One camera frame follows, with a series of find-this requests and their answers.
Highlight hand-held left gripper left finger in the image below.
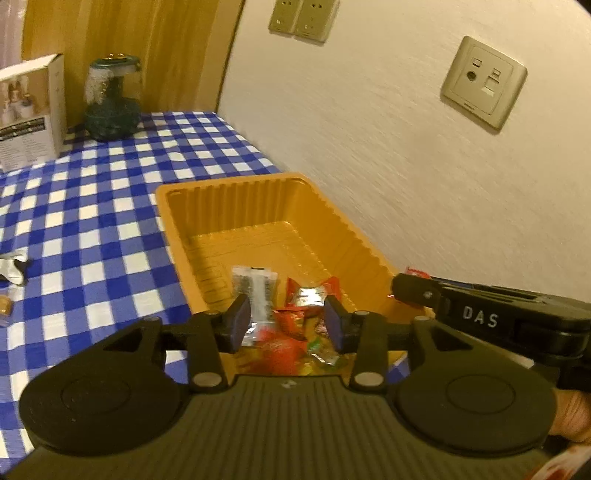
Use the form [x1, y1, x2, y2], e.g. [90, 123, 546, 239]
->
[102, 293, 252, 393]

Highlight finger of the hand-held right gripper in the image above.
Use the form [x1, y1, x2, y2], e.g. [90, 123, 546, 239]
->
[391, 272, 452, 311]
[431, 276, 591, 304]

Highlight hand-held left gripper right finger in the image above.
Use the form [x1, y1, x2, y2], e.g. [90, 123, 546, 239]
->
[323, 295, 477, 391]

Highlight clear nut bar packet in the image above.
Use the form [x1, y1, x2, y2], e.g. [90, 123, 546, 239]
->
[230, 265, 278, 352]

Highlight orange plastic tray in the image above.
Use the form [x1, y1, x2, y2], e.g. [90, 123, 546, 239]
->
[154, 172, 437, 376]

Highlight person's right hand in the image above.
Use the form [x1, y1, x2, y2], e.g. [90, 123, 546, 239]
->
[549, 388, 591, 445]

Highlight red white printed material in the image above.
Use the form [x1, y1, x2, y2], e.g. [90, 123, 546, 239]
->
[533, 442, 591, 480]

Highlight blue white checkered tablecloth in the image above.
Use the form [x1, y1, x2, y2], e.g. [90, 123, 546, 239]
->
[0, 111, 288, 464]

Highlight white green snack packet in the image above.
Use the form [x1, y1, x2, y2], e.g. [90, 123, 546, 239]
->
[0, 257, 31, 285]

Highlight green glass jar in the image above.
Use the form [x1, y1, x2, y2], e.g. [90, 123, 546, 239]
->
[83, 54, 142, 142]

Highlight white printed carton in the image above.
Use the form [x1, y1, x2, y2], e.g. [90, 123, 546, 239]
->
[0, 52, 68, 172]

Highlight beige data wall socket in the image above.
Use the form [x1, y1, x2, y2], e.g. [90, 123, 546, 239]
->
[440, 35, 528, 131]

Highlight beige power wall socket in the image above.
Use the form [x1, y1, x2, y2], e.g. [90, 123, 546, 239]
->
[294, 0, 341, 45]
[268, 0, 304, 36]

